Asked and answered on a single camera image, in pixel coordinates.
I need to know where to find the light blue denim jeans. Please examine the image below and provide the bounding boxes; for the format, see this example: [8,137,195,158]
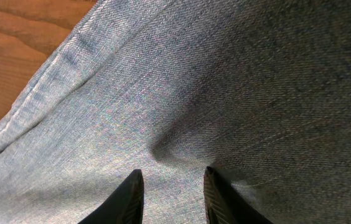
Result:
[0,0,351,223]

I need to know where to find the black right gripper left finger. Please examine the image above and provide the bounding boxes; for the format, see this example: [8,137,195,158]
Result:
[79,169,144,224]

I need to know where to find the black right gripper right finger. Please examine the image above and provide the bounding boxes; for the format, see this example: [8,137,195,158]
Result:
[204,166,272,224]

